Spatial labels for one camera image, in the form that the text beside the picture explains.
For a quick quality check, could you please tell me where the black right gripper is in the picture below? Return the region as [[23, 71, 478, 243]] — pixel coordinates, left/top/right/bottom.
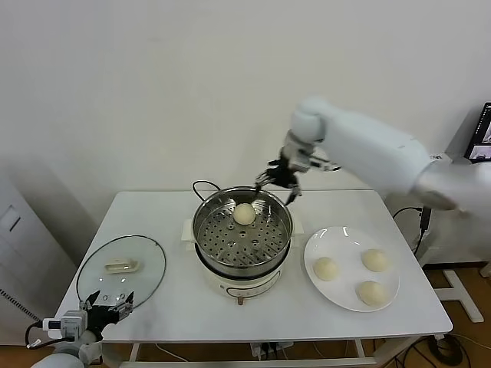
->
[[252, 152, 305, 206]]

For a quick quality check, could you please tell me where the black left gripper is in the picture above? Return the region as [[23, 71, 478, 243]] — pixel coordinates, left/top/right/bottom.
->
[[79, 290, 136, 331]]

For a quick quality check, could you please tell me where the round glass lid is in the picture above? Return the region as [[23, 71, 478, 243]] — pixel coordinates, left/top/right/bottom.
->
[[75, 235, 166, 314]]

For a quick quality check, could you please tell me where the white steamed baozi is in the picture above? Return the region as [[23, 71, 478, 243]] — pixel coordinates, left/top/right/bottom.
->
[[232, 202, 255, 225], [361, 248, 389, 273], [356, 280, 387, 307], [313, 256, 341, 282]]

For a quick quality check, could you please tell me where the stainless steel steamer pot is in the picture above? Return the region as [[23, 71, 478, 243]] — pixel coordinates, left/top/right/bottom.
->
[[191, 186, 293, 275]]

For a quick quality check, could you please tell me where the white round plate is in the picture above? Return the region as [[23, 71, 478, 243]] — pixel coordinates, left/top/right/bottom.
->
[[304, 225, 400, 313]]

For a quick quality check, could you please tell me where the white cabinet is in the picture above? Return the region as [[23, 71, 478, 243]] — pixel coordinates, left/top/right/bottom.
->
[[0, 168, 77, 346]]

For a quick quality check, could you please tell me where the cream electric cooker base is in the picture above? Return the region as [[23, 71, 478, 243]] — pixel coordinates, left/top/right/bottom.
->
[[180, 212, 304, 307]]

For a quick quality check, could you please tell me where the white power strip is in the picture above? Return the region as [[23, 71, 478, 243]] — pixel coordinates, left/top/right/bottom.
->
[[249, 340, 293, 361]]

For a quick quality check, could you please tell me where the open laptop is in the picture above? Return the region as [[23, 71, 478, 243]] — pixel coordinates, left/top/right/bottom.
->
[[463, 101, 491, 164]]

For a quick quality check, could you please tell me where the white side desk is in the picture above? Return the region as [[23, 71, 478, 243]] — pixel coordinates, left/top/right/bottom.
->
[[429, 153, 491, 323]]

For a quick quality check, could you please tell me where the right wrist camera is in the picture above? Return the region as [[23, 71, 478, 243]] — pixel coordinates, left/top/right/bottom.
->
[[306, 151, 341, 173]]

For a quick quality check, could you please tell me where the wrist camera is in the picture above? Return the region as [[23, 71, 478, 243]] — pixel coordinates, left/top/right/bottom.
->
[[41, 309, 88, 340], [306, 151, 341, 173]]

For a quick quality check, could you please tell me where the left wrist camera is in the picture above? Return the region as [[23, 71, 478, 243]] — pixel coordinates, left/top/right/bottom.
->
[[41, 309, 88, 340]]

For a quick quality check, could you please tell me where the white table frame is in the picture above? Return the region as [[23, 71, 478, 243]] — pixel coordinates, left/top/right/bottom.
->
[[76, 337, 423, 368]]

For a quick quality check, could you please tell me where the black cooker power cord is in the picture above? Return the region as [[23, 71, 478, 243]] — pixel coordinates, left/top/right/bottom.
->
[[190, 180, 220, 203]]

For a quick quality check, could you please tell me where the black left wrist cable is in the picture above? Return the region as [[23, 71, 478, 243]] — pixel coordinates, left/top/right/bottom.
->
[[25, 320, 53, 349]]

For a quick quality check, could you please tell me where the black hub cable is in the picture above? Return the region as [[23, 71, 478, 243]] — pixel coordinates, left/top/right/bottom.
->
[[412, 228, 427, 254], [391, 206, 422, 222]]

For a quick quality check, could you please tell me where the black floor cable coil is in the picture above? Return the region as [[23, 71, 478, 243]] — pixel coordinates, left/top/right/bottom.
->
[[406, 333, 467, 367]]

